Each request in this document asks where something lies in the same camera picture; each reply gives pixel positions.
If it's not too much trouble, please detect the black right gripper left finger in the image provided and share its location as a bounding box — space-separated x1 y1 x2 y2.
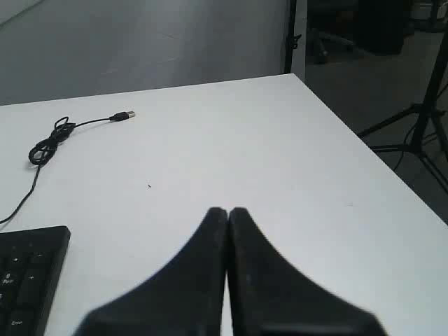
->
75 207 228 335

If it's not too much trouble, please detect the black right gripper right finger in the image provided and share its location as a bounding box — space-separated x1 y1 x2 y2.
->
227 208 386 335

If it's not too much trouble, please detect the black acer keyboard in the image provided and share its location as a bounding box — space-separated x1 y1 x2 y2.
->
1 226 71 335

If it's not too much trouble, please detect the black tripod stand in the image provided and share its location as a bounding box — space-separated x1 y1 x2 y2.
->
357 0 448 195

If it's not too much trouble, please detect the black backdrop stand pole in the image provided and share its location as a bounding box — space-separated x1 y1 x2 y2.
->
283 0 302 74

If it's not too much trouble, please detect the grey fabric backdrop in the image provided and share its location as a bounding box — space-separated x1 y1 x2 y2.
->
1 1 288 105

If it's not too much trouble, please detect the black keyboard usb cable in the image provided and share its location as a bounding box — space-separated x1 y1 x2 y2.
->
0 110 137 225

